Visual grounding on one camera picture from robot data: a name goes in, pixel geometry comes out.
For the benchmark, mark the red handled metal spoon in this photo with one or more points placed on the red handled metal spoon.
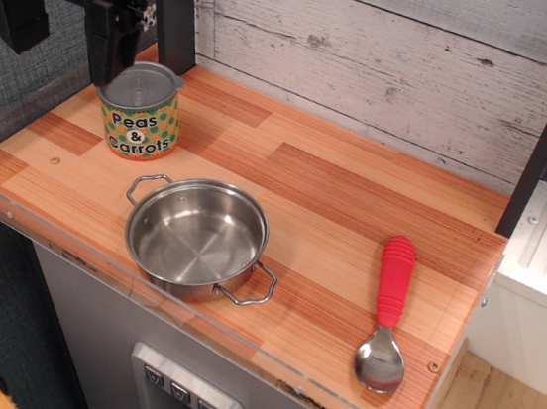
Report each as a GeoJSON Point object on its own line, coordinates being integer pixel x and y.
{"type": "Point", "coordinates": [379, 364]}

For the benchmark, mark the stainless steel pot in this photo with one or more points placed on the stainless steel pot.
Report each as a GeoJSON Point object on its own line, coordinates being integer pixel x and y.
{"type": "Point", "coordinates": [199, 239]}

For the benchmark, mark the peas and carrots toy can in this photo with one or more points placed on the peas and carrots toy can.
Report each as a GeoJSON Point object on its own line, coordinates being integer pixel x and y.
{"type": "Point", "coordinates": [140, 111]}

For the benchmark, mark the clear acrylic edge guard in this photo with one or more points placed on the clear acrylic edge guard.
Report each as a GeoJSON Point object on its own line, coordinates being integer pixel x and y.
{"type": "Point", "coordinates": [116, 323]}

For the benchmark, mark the grey ice dispenser panel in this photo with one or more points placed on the grey ice dispenser panel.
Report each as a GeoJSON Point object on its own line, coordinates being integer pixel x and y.
{"type": "Point", "coordinates": [185, 395]}

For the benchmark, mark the dark grey left post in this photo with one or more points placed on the dark grey left post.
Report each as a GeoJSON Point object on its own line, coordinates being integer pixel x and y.
{"type": "Point", "coordinates": [176, 34]}

